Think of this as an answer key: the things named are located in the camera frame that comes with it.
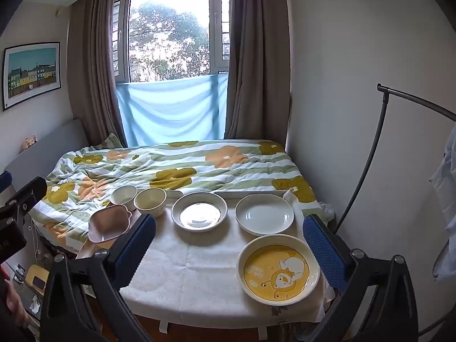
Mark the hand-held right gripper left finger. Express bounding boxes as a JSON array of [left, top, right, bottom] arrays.
[[39, 214, 157, 342]]

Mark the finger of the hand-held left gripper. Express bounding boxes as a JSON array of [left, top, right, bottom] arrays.
[[0, 170, 13, 195], [6, 176, 48, 219]]

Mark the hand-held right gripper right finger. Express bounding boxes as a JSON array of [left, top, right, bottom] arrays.
[[303, 214, 419, 342]]

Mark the pink square bowl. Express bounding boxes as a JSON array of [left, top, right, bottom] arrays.
[[88, 205, 133, 243]]

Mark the person's left hand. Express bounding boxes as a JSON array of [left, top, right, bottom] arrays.
[[0, 262, 27, 328]]

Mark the cream small bowl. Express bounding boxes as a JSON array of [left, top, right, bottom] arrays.
[[133, 187, 168, 218], [110, 185, 138, 211]]

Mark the yellow cartoon plate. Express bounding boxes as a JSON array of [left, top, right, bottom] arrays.
[[237, 234, 320, 306]]

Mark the grey headboard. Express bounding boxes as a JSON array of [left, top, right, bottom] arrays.
[[3, 118, 88, 186]]

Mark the yellow box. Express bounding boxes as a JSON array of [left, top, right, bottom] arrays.
[[27, 264, 50, 293]]

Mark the white tablecloth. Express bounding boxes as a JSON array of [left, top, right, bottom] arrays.
[[119, 189, 335, 325]]

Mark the white packet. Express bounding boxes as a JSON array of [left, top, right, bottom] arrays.
[[283, 187, 303, 207]]

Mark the cream deep plate grey rim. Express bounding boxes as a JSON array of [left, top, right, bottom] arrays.
[[171, 192, 229, 233]]

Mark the white plate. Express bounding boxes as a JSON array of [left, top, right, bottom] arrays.
[[235, 194, 295, 236]]

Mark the floral striped blanket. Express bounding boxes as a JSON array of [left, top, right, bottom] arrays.
[[28, 140, 317, 253]]

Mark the floral pillow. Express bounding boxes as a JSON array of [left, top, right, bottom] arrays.
[[94, 133, 123, 150]]

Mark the black clothes rack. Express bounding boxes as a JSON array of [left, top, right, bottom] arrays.
[[335, 83, 456, 229]]

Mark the framed picture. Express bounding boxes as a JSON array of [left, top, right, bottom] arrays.
[[2, 42, 61, 112]]

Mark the brown curtain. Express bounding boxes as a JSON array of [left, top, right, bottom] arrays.
[[68, 0, 125, 146], [224, 0, 293, 141]]

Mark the light blue cloth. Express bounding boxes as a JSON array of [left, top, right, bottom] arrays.
[[116, 73, 229, 146]]

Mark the window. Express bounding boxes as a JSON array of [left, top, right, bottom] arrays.
[[112, 0, 232, 84]]

